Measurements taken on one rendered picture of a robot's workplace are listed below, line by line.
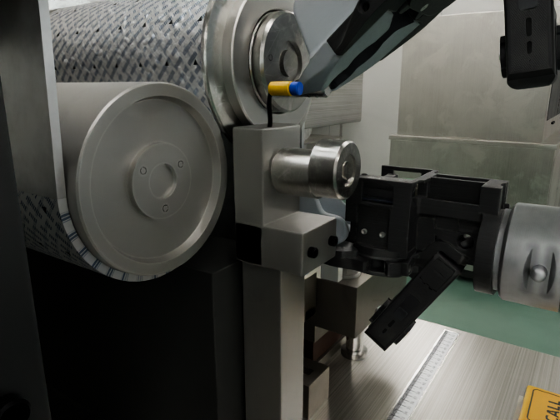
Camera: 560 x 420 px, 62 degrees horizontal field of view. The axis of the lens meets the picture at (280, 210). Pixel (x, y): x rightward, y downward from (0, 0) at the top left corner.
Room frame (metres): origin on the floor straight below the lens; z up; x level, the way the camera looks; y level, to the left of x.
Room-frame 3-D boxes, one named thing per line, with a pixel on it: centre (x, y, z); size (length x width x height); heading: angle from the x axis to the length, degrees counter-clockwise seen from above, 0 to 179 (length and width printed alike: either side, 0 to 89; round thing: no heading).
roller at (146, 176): (0.35, 0.18, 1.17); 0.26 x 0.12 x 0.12; 56
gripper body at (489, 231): (0.37, -0.12, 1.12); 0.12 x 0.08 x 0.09; 56
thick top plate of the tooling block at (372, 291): (0.62, 0.04, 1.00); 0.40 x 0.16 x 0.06; 56
